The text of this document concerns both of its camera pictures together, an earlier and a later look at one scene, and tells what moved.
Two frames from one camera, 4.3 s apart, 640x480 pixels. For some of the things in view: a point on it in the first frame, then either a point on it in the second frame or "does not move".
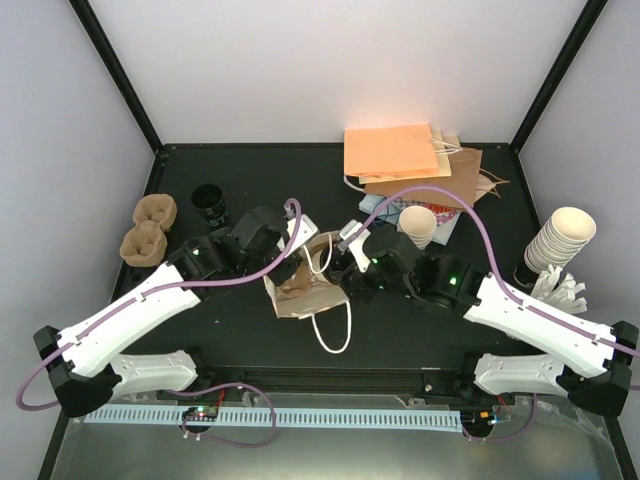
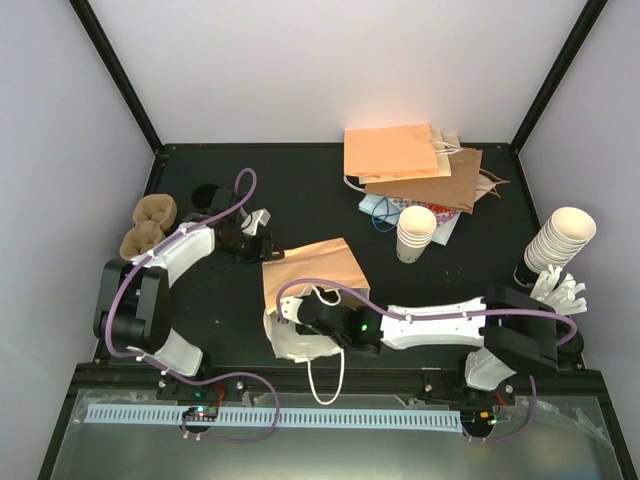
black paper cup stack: [208, 198] does not move
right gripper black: [353, 285] → [324, 293]
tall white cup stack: [563, 237] does not move
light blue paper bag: [389, 214] does not move
